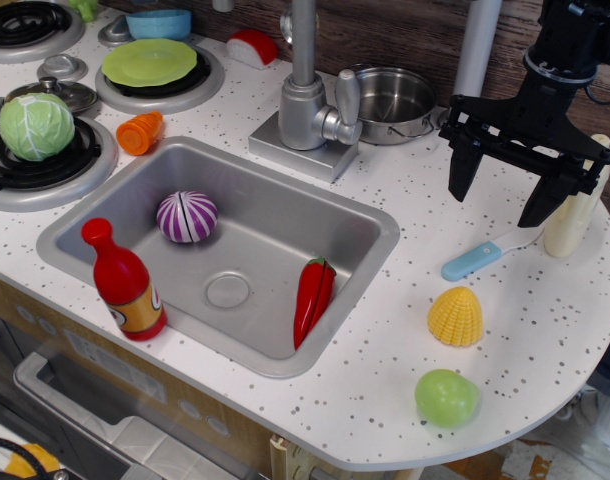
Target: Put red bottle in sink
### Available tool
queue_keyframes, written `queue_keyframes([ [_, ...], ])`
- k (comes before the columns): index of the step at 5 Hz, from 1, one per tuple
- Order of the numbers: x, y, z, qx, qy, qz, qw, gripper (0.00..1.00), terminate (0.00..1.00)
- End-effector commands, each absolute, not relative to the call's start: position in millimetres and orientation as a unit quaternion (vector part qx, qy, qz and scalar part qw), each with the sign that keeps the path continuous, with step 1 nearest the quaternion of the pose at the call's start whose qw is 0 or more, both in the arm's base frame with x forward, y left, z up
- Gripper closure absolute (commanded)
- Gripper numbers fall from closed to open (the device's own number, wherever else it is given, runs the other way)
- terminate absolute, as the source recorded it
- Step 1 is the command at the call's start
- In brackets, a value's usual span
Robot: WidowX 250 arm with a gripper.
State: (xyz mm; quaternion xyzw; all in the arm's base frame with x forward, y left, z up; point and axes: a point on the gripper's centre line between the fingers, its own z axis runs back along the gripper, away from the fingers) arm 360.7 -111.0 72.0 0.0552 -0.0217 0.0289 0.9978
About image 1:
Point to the grey toy faucet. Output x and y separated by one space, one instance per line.
307 134

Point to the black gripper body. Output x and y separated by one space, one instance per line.
531 131

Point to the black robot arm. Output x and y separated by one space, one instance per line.
573 42

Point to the grey stove knob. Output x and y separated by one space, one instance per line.
63 67

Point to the red white toy radish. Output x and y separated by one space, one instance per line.
253 48

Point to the lime green plate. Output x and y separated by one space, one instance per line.
149 62

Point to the front left stove burner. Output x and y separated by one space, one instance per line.
82 166

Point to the blue plastic bowl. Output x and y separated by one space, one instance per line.
173 24

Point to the purple striped toy onion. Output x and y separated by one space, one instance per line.
187 217

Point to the green toy apple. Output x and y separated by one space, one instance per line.
446 398

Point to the green toy vegetable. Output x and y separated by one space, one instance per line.
87 9

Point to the stainless steel pot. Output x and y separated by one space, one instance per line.
396 105

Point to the grey oven door handle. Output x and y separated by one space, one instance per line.
107 424

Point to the grey support pole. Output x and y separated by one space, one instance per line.
480 30

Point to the orange toy carrot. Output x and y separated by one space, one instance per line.
138 134

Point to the yellow toy corn piece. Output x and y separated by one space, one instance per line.
455 318

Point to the silver toy sink basin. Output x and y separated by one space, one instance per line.
235 291

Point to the cream plastic bottle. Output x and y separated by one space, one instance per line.
565 229

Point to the red toy chili pepper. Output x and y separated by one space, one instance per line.
314 295

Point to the back left stove burner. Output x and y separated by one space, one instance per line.
35 30

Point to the green toy cabbage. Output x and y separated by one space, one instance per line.
36 126

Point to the red ketchup bottle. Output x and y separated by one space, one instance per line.
124 284

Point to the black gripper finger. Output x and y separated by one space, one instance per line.
549 193
464 164

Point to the steel pot lid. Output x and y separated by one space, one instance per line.
78 97

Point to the blue handled toy knife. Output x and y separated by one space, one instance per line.
488 252

